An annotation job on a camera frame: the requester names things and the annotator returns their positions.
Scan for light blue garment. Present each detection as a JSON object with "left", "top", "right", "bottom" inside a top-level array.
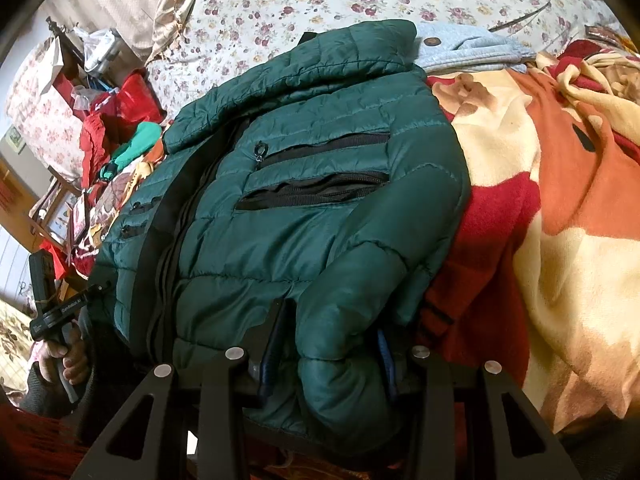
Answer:
[{"left": 412, "top": 22, "right": 535, "bottom": 75}]

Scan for small wall picture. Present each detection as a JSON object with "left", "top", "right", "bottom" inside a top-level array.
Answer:
[{"left": 4, "top": 126, "right": 27, "bottom": 155}]

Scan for white paper bag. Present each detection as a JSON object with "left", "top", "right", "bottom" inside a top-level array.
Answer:
[{"left": 39, "top": 39, "right": 67, "bottom": 97}]

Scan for red plastic bag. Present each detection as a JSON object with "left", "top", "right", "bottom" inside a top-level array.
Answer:
[{"left": 119, "top": 72, "right": 163, "bottom": 128}]

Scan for beige satin cloth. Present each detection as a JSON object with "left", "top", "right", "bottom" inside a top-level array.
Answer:
[{"left": 149, "top": 0, "right": 213, "bottom": 67}]

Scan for bright green cloth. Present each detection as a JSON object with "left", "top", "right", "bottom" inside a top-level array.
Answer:
[{"left": 99, "top": 121, "right": 164, "bottom": 182}]

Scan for orange and yellow printed blanket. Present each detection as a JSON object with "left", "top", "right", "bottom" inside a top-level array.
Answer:
[{"left": 417, "top": 39, "right": 640, "bottom": 436}]

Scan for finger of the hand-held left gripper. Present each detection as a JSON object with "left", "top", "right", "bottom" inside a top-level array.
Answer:
[{"left": 80, "top": 281, "right": 115, "bottom": 307}]

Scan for clear plastic-wrapped item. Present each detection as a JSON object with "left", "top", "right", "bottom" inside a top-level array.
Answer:
[{"left": 81, "top": 27, "right": 127, "bottom": 74}]

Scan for dark green puffer jacket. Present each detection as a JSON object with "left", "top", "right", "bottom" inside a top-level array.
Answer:
[{"left": 89, "top": 19, "right": 472, "bottom": 448}]

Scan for person's left hand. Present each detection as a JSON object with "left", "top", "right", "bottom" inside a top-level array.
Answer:
[{"left": 38, "top": 331, "right": 92, "bottom": 387}]

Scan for person's left forearm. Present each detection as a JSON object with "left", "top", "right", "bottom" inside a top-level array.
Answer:
[{"left": 19, "top": 360, "right": 93, "bottom": 423}]

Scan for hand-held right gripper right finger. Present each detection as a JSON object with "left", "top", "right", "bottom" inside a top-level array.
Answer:
[{"left": 376, "top": 329, "right": 585, "bottom": 480}]

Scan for dark red knitted cloth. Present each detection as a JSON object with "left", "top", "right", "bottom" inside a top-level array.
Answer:
[{"left": 0, "top": 400, "right": 103, "bottom": 480}]

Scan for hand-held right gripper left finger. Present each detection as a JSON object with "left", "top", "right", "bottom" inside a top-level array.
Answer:
[{"left": 69, "top": 299, "right": 290, "bottom": 480}]

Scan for wooden picture frames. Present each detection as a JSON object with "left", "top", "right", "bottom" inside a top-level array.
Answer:
[{"left": 29, "top": 179, "right": 93, "bottom": 253}]

